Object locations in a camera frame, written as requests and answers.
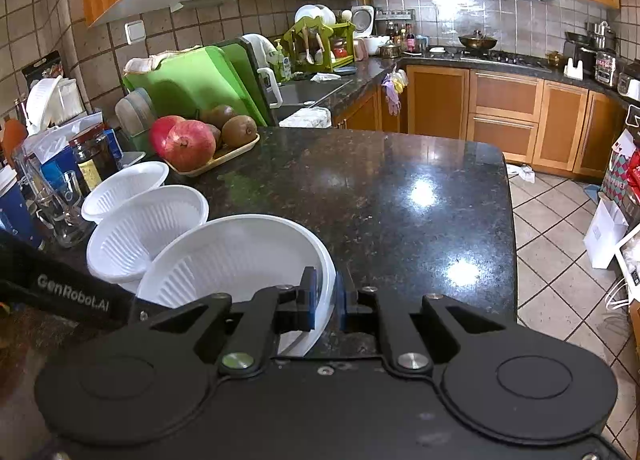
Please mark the blue paper coffee cup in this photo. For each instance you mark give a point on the blue paper coffee cup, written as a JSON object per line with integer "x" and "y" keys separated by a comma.
{"x": 15, "y": 217}

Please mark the white ribbed bowl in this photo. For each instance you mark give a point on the white ribbed bowl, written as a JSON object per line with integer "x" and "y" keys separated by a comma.
{"x": 126, "y": 242}
{"x": 239, "y": 255}
{"x": 121, "y": 187}

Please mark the kiwi fruit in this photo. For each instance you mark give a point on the kiwi fruit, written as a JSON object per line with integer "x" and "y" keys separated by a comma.
{"x": 238, "y": 131}

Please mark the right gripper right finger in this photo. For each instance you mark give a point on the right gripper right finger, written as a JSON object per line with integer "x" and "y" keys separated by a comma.
{"x": 382, "y": 314}

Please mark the green cutting board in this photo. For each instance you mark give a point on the green cutting board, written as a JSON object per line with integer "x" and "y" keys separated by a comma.
{"x": 196, "y": 81}

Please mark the fruit tray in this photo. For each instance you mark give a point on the fruit tray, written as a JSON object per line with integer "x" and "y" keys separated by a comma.
{"x": 220, "y": 157}

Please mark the clear glass with spoon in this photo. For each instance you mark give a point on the clear glass with spoon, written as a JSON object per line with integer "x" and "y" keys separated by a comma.
{"x": 59, "y": 209}

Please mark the red pomegranate left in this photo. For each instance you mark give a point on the red pomegranate left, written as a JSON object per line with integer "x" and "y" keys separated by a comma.
{"x": 159, "y": 132}

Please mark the dark sauce jar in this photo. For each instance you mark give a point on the dark sauce jar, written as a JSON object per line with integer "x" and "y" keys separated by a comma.
{"x": 93, "y": 156}

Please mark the black wok on stove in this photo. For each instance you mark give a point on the black wok on stove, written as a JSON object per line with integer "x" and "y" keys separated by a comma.
{"x": 478, "y": 41}

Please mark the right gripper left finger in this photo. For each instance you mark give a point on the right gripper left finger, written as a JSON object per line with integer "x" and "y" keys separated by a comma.
{"x": 271, "y": 312}

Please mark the white paper bag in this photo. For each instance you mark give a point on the white paper bag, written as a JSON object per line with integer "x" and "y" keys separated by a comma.
{"x": 605, "y": 231}

